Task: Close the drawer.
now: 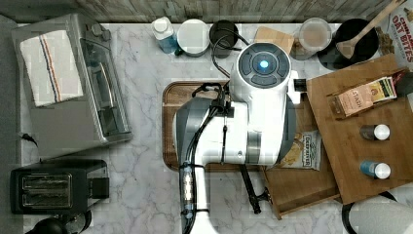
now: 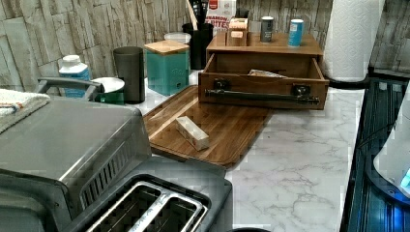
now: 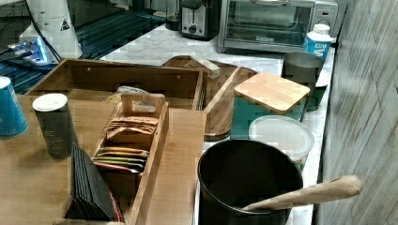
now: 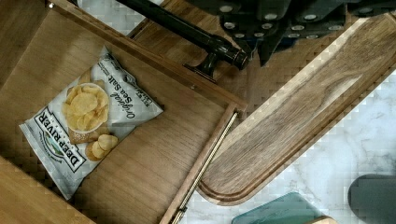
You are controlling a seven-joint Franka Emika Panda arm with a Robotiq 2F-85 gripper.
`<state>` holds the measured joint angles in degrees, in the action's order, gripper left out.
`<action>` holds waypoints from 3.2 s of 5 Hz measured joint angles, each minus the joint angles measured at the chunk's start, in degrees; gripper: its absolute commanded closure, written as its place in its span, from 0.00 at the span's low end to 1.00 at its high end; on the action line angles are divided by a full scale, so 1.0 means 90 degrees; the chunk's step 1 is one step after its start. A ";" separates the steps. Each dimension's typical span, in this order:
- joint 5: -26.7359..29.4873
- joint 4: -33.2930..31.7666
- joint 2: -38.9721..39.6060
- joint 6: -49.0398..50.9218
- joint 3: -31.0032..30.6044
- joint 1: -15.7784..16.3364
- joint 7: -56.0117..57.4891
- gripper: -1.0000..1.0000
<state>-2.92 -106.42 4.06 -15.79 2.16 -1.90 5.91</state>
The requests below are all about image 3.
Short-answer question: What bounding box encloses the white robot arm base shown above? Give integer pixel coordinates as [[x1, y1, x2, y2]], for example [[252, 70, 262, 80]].
[[20, 0, 83, 66]]

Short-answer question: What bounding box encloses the dark wooden tray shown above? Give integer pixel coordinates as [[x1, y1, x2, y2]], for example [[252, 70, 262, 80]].
[[161, 54, 258, 143]]

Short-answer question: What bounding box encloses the teal box with wooden lid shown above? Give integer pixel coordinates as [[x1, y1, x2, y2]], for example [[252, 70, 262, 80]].
[[230, 72, 311, 139]]

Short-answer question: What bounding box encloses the black pot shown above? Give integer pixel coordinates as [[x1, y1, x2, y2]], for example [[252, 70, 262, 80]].
[[197, 140, 303, 225]]

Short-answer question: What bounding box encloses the wooden tea bag caddy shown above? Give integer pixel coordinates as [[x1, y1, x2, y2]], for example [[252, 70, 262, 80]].
[[53, 93, 170, 225]]

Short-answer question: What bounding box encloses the sea salt chip bag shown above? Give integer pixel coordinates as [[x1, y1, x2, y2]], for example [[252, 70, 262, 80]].
[[104, 85, 148, 103]]

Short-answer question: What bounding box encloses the black silver toaster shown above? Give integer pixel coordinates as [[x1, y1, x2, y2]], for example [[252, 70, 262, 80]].
[[179, 0, 221, 40]]

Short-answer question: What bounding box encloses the dark glass jar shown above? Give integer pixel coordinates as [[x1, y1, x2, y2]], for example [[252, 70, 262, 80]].
[[165, 0, 180, 31]]

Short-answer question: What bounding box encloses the clear plastic lidded container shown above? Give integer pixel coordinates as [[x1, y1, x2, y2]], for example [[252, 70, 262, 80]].
[[249, 115, 314, 172]]

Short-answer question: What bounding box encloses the grey metal cup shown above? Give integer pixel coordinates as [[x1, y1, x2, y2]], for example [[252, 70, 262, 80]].
[[282, 52, 324, 90]]

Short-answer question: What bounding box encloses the silver toaster oven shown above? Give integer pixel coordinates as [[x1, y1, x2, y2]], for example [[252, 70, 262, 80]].
[[218, 0, 338, 53]]

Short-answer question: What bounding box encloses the white blue bottle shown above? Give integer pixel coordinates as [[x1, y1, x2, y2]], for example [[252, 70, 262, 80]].
[[303, 23, 332, 60]]

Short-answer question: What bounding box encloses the black card stack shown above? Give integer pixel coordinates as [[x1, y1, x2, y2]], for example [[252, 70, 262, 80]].
[[66, 143, 116, 221]]

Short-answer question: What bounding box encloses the dark cylindrical canister white lid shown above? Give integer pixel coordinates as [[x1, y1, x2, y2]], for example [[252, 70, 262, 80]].
[[32, 93, 78, 158]]

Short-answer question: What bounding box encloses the wooden cabinet top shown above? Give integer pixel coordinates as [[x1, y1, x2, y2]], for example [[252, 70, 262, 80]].
[[0, 94, 207, 225]]

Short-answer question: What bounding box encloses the wooden spoon handle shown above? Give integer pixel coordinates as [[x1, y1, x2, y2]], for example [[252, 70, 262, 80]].
[[243, 175, 362, 211]]

